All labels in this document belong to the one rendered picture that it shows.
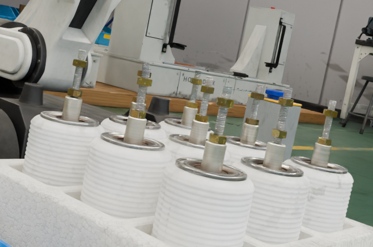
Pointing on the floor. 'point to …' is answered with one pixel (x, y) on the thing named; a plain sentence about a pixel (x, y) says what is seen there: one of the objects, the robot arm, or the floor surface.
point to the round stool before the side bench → (357, 103)
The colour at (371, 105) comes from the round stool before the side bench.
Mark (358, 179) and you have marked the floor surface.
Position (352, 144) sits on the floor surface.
